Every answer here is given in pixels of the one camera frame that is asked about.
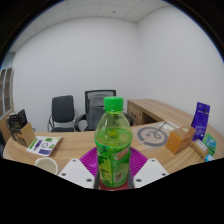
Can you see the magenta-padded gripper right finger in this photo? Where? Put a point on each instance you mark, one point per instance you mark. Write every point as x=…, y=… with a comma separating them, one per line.
x=150, y=171

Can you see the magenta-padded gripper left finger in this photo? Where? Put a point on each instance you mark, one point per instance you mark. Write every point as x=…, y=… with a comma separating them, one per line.
x=76, y=172

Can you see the green drink bottle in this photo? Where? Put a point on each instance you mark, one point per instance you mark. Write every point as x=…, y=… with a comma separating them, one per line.
x=112, y=146

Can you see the white cup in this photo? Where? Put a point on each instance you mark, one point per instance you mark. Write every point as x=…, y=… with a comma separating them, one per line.
x=46, y=164

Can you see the flat round red coaster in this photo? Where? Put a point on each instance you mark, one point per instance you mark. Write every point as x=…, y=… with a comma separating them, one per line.
x=114, y=188

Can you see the white sticker sheet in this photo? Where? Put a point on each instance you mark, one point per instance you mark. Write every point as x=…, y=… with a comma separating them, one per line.
x=43, y=145

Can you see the orange cardboard box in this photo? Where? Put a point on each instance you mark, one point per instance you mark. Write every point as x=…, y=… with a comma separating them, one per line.
x=179, y=140

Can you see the small beige box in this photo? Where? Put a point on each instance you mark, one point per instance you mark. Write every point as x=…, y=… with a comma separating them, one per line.
x=199, y=148

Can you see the small blue packet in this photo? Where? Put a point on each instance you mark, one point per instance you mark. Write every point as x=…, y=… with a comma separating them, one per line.
x=209, y=157

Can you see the black visitor chair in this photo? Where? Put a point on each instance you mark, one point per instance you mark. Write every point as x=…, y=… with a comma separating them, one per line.
x=62, y=111

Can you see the black mesh office chair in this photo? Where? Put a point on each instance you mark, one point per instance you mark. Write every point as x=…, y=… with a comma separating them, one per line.
x=95, y=110

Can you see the green packet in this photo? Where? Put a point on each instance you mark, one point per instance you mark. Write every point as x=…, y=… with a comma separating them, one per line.
x=210, y=142

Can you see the purple pouch bag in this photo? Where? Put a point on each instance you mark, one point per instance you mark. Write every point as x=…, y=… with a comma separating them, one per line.
x=201, y=120

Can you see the black box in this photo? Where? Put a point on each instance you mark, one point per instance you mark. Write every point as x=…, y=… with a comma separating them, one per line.
x=16, y=120

